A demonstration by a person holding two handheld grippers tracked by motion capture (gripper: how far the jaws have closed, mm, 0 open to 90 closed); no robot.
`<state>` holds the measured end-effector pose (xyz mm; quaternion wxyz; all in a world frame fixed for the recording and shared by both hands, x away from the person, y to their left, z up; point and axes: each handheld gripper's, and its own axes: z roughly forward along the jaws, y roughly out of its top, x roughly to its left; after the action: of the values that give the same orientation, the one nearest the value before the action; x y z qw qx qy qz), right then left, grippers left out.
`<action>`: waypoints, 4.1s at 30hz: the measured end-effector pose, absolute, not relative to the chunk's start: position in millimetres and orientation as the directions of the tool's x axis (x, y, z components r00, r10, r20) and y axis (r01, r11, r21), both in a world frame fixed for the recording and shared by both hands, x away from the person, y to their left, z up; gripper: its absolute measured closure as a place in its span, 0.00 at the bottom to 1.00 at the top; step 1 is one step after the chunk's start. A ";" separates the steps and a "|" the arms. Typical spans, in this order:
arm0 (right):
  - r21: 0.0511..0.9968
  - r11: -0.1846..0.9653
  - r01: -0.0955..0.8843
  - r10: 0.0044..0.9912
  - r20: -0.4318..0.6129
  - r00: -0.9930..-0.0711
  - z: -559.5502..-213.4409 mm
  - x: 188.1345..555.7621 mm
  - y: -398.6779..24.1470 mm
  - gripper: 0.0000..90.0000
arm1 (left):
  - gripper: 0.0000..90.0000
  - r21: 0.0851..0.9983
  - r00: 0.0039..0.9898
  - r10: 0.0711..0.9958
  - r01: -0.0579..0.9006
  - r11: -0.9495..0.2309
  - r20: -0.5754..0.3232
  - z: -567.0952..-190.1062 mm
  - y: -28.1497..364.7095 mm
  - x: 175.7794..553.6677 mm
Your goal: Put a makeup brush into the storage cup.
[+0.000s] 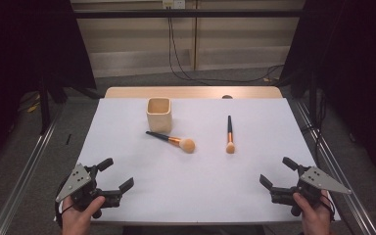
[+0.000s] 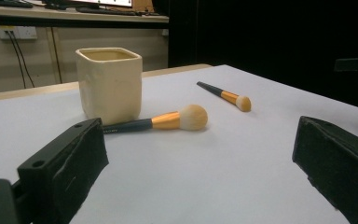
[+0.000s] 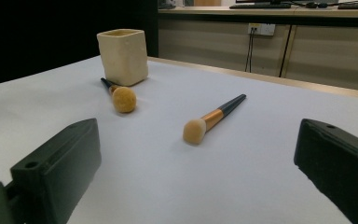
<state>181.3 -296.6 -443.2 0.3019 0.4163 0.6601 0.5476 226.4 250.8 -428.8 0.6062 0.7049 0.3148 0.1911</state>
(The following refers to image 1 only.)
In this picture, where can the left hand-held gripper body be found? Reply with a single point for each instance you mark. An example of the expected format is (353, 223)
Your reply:
(78, 182)

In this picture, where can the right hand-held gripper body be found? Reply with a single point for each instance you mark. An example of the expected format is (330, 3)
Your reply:
(319, 182)

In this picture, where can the small makeup brush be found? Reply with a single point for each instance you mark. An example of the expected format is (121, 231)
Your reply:
(230, 137)

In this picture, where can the large makeup brush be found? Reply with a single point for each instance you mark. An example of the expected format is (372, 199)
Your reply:
(179, 142)

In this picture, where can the beige square cup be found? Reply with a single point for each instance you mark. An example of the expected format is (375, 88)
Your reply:
(159, 115)

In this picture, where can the person's right hand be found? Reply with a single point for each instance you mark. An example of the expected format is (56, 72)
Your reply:
(315, 217)

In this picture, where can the person's left hand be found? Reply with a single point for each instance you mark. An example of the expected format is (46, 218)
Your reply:
(80, 218)

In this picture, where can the small black floor item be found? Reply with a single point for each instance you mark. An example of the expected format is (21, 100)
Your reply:
(68, 139)

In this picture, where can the white table mat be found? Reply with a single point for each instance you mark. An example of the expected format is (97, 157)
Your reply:
(192, 182)

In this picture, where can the black stand leg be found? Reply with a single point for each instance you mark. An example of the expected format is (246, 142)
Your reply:
(44, 107)

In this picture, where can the yellow floor item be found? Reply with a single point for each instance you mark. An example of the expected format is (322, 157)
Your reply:
(32, 108)

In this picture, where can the black curtain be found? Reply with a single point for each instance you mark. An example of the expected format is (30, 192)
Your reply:
(23, 49)
(355, 65)

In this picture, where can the black horizontal bar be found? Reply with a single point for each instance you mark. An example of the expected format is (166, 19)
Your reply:
(189, 13)

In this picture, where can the metal floor rail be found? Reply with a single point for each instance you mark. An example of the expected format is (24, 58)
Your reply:
(23, 176)
(339, 176)

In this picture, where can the white wall socket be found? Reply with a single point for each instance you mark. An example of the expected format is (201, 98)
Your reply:
(173, 4)

